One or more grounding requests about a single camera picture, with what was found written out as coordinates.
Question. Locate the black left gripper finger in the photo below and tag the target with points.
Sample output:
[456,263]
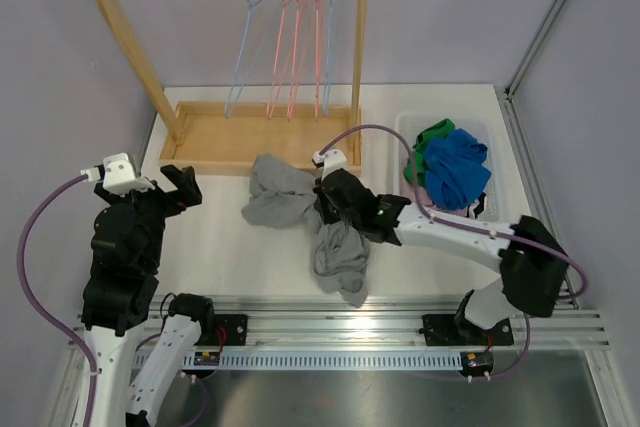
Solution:
[187,192]
[102,193]

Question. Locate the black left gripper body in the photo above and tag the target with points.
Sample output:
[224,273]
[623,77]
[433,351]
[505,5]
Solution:
[155,206]

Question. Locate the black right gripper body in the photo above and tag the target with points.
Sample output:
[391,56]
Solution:
[331,214]

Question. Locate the grey tank top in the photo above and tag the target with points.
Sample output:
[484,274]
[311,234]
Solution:
[281,197]

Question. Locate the blue tank top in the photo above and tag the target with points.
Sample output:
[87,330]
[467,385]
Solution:
[456,176]

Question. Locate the green tank top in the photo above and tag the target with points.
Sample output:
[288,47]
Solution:
[416,167]

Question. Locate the black white striped tank top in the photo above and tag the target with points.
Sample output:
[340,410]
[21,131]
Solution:
[478,207]

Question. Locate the light blue wire hanger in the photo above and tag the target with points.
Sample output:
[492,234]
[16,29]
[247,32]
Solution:
[331,33]

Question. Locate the pink wire hanger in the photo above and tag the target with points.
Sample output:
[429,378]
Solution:
[318,21]

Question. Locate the mauve pink tank top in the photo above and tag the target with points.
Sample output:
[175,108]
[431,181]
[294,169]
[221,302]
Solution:
[416,194]

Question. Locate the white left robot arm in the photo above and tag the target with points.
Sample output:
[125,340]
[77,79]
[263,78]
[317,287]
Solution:
[126,248]

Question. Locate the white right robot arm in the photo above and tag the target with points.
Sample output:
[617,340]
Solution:
[530,264]

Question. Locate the wooden clothes rack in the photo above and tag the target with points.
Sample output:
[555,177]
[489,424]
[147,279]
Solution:
[201,135]

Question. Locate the white perforated plastic basket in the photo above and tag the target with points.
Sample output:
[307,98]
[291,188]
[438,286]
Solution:
[410,124]

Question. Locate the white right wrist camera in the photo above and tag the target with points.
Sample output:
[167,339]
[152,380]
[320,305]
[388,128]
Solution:
[330,161]

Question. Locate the aluminium mounting rail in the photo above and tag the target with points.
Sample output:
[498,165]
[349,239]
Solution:
[387,323]

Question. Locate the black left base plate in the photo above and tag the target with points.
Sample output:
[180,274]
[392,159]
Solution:
[224,329]

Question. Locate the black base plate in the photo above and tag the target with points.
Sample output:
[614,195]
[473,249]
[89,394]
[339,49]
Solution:
[224,329]
[440,329]

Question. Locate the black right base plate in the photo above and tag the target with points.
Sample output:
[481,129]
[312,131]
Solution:
[440,329]

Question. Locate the white slotted cable duct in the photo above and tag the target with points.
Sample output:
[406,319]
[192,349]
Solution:
[235,360]

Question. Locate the aluminium corner frame post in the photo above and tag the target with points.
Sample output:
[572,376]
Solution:
[551,16]

